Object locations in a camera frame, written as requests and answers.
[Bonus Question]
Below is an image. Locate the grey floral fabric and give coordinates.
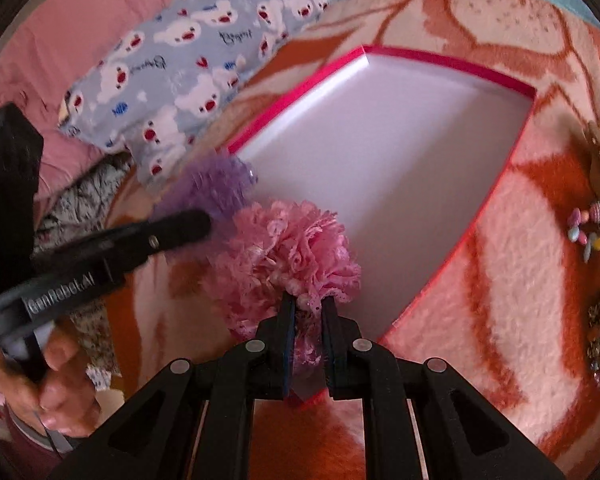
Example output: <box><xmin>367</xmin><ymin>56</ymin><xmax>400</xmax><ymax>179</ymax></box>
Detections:
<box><xmin>34</xmin><ymin>154</ymin><xmax>132</xmax><ymax>391</ymax></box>

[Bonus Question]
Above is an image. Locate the person's left hand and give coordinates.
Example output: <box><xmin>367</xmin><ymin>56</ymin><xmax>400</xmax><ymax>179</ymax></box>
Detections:
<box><xmin>0</xmin><ymin>318</ymin><xmax>100</xmax><ymax>438</ymax></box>

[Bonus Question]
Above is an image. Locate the purple mesh scrunchie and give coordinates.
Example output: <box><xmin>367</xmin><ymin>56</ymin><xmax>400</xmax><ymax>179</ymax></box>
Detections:
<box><xmin>150</xmin><ymin>152</ymin><xmax>258</xmax><ymax>220</ymax></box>

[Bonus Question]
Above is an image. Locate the orange pink fleece blanket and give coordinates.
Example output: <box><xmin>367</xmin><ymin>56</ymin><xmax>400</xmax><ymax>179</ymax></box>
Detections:
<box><xmin>105</xmin><ymin>0</ymin><xmax>600</xmax><ymax>479</ymax></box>

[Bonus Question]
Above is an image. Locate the pastel bead bracelet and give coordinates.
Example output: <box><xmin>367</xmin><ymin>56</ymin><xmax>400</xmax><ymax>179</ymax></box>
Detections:
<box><xmin>567</xmin><ymin>200</ymin><xmax>600</xmax><ymax>264</ymax></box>

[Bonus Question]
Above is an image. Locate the pink quilted comforter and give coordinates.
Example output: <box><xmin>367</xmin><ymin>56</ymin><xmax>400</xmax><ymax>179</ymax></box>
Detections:
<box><xmin>0</xmin><ymin>0</ymin><xmax>172</xmax><ymax>210</ymax></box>

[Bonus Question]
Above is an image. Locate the blue bear print pillow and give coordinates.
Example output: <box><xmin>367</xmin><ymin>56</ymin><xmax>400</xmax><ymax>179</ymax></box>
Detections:
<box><xmin>59</xmin><ymin>0</ymin><xmax>335</xmax><ymax>188</ymax></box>

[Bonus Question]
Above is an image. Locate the pink lace scrunchie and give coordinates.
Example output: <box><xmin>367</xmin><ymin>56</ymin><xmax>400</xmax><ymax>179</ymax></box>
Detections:
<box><xmin>201</xmin><ymin>200</ymin><xmax>362</xmax><ymax>376</ymax></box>

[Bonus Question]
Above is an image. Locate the red shallow gift box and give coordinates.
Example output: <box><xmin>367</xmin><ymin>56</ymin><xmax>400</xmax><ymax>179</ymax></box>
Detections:
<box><xmin>227</xmin><ymin>46</ymin><xmax>536</xmax><ymax>339</ymax></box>

